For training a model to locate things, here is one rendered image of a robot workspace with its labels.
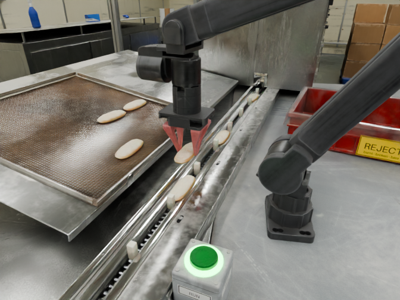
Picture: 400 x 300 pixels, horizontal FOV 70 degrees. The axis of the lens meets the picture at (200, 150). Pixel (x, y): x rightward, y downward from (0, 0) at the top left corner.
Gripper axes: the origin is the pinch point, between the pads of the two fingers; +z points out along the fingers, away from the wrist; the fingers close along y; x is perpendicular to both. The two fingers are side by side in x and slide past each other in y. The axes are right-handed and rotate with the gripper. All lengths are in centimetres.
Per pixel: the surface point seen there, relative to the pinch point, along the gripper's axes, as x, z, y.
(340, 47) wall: -710, 70, -68
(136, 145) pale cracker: -1.4, 2.4, 14.4
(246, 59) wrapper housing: -80, -5, 7
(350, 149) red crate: -34, 9, -36
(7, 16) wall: -245, -7, 369
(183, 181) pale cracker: 2.3, 7.0, 0.2
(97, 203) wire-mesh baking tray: 19.2, 3.4, 9.3
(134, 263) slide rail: 24.8, 8.1, -1.5
